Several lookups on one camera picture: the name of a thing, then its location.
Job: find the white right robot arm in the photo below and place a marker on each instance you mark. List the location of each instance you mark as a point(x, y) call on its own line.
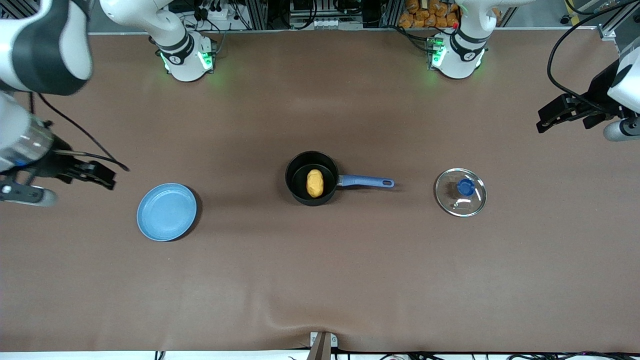
point(45, 45)

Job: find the white power strip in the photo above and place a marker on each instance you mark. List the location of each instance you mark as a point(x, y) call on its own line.
point(217, 12)

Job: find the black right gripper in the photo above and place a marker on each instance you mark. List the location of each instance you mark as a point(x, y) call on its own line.
point(49, 164)

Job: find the blue round plate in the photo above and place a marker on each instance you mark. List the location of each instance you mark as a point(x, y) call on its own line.
point(167, 212)

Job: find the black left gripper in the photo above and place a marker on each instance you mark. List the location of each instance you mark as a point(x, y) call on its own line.
point(598, 91)

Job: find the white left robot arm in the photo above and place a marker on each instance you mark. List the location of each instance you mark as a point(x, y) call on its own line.
point(462, 55)

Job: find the bag of orange snacks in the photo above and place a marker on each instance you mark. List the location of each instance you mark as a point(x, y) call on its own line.
point(425, 14)

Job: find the silver table corner bracket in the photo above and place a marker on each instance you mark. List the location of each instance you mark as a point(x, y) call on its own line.
point(607, 33)

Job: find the glass lid with blue knob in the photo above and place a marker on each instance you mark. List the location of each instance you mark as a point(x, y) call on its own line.
point(461, 192)

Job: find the metal table edge bracket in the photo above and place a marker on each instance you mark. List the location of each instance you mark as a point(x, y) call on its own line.
point(323, 345)

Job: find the yellow potato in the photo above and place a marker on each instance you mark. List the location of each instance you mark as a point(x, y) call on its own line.
point(315, 183)

